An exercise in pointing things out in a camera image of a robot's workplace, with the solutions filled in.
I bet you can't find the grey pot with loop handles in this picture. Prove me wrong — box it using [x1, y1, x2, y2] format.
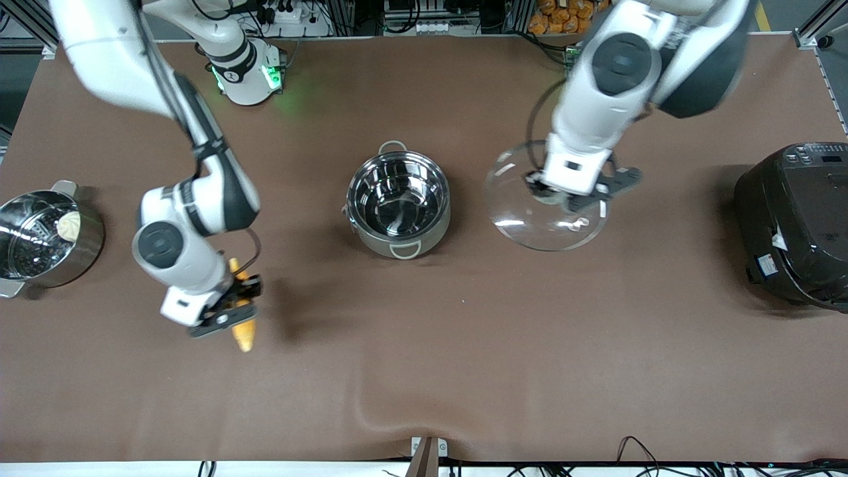
[343, 140, 452, 260]

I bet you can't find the bag of orange snacks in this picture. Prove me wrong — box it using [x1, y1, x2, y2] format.
[528, 0, 613, 35]

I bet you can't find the black looped floor cable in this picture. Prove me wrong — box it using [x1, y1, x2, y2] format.
[616, 436, 663, 464]

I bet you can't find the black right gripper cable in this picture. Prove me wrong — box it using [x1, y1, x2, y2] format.
[235, 228, 263, 280]

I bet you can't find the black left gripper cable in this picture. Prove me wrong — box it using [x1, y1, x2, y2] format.
[526, 78, 568, 178]

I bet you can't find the yellow corn cob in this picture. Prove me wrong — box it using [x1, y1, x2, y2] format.
[228, 258, 258, 353]

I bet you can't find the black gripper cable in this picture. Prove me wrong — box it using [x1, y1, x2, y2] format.
[526, 78, 568, 178]
[235, 228, 263, 280]

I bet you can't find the stainless steel steamer pot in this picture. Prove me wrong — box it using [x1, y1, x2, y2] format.
[0, 180, 105, 299]

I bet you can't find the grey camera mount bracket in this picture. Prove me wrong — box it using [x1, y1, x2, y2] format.
[405, 436, 449, 477]

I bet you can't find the perforated steel steamer basket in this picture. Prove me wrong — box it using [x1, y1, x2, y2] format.
[0, 197, 75, 279]

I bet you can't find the brown table mat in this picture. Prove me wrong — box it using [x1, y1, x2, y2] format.
[0, 36, 848, 463]

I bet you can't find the white power strip with plugs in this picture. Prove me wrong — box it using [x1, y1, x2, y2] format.
[255, 0, 332, 38]

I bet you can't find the black rice cooker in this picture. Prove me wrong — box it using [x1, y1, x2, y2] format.
[733, 142, 848, 313]

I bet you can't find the glass lid with copper knob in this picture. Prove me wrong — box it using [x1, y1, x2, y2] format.
[484, 146, 611, 253]

